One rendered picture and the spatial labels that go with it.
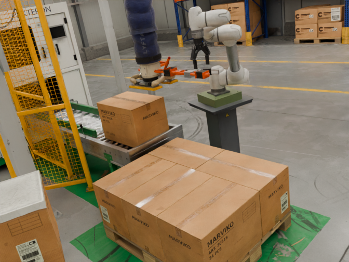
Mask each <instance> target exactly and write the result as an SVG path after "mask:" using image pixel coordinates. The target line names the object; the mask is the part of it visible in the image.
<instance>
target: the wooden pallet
mask: <svg viewBox="0 0 349 262"><path fill-rule="evenodd" d="M103 225H104V228H105V232H106V236H107V237H108V238H109V239H111V240H112V241H114V242H115V243H117V244H118V245H120V246H121V247H123V248H124V249H125V250H127V251H128V252H130V253H131V254H133V255H135V257H137V258H139V259H140V260H142V261H143V262H163V261H162V260H160V259H158V258H157V257H155V256H154V255H152V254H151V253H149V252H148V251H146V250H144V249H143V248H141V247H140V246H138V245H136V244H135V243H133V242H132V241H130V240H129V239H127V238H126V237H124V236H123V235H121V234H119V233H118V232H116V231H115V230H113V229H112V228H110V227H109V226H107V225H105V224H103ZM290 226H291V210H290V211H289V212H288V213H287V214H286V215H285V216H284V217H283V218H282V219H281V220H280V221H279V222H278V223H277V224H276V225H275V226H274V227H273V228H272V229H271V230H270V231H269V232H268V233H267V234H266V235H265V236H264V237H263V238H262V239H261V240H260V241H259V242H258V243H257V244H256V245H255V246H254V247H253V248H252V249H251V250H250V251H249V252H248V253H247V254H246V255H245V256H244V257H243V258H242V259H241V260H240V261H239V262H257V261H258V260H259V258H260V257H261V256H262V251H261V245H262V244H263V243H264V242H265V241H266V239H267V238H268V237H269V236H270V235H271V234H272V233H273V232H274V231H275V230H276V229H280V230H282V231H286V230H287V229H288V228H289V227H290Z"/></svg>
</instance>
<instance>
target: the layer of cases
mask: <svg viewBox="0 0 349 262"><path fill-rule="evenodd" d="M92 185H93V189H94V192H95V195H96V199H97V202H98V206H99V210H100V213H101V217H102V220H103V223H104V224H105V225H107V226H109V227H110V228H112V229H113V230H115V231H116V232H118V233H119V234H121V235H123V236H124V237H126V238H127V239H129V240H130V241H132V242H133V243H135V244H136V245H138V246H140V247H141V248H143V249H144V250H146V251H148V252H149V253H151V254H152V255H154V256H155V257H157V258H158V259H160V260H162V261H163V262H239V261H240V260H241V259H242V258H243V257H244V256H245V255H246V254H247V253H248V252H249V251H250V250H251V249H252V248H253V247H254V246H255V245H256V244H257V243H258V242H259V241H260V240H261V239H262V238H263V237H264V236H265V235H266V234H267V233H268V232H269V231H270V230H271V229H272V228H273V227H274V226H275V225H276V224H277V223H278V222H279V221H280V220H281V219H282V218H283V217H284V216H285V215H286V214H287V213H288V212H289V211H290V193H289V167H288V166H287V165H283V164H279V163H275V162H271V161H267V160H263V159H260V158H255V157H252V156H248V155H244V154H241V153H237V152H233V151H229V150H225V149H221V148H217V147H213V146H209V145H205V144H202V143H198V142H194V141H190V140H186V139H182V138H178V137H177V138H175V139H173V140H171V141H169V142H168V143H166V144H164V145H162V146H160V147H158V148H157V149H155V150H153V151H151V152H149V153H148V154H145V155H144V156H142V157H140V158H138V159H136V160H134V161H132V162H131V163H129V164H127V165H125V166H123V167H121V168H120V169H118V170H116V171H114V172H112V173H110V174H108V175H106V176H105V177H103V178H101V179H99V180H97V181H95V182H94V183H92Z"/></svg>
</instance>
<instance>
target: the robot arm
mask: <svg viewBox="0 0 349 262"><path fill-rule="evenodd" d="M230 19H231V14H230V12H229V11H228V10H225V9H216V10H211V11H207V12H202V9H201V8H200V7H199V6H197V7H192V8H190V9H189V25H190V28H191V34H192V38H193V41H194V44H195V46H192V52H191V58H190V60H192V61H193V65H194V69H198V68H197V60H196V57H197V54H198V52H199V51H200V50H202V51H203V52H204V53H205V59H206V64H209V55H210V51H209V49H208V47H207V43H204V39H205V40H206V41H208V42H222V43H223V44H224V45H225V49H226V54H227V58H228V62H229V68H228V70H225V69H224V68H223V67H222V66H220V65H217V66H214V67H212V68H211V69H212V70H219V73H220V74H219V75H218V74H212V75H210V77H209V83H210V89H211V90H210V91H207V93H208V94H211V95H214V96H215V97H216V96H219V95H222V94H226V93H230V90H227V89H226V87H225V86H226V85H238V84H243V83H245V82H247V81H248V80H249V71H248V70H247V69H246V68H243V66H242V65H241V64H239V58H238V51H237V45H236V42H237V40H239V39H240V38H241V37H242V30H241V27H240V26H239V25H235V24H227V23H229V21H230ZM225 24H226V25H225Z"/></svg>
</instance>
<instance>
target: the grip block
mask: <svg viewBox="0 0 349 262"><path fill-rule="evenodd" d="M175 70H177V67H176V68H175V67H168V68H165V69H163V72H164V76H170V77H172V76H175V74H172V73H171V72H172V71H175Z"/></svg>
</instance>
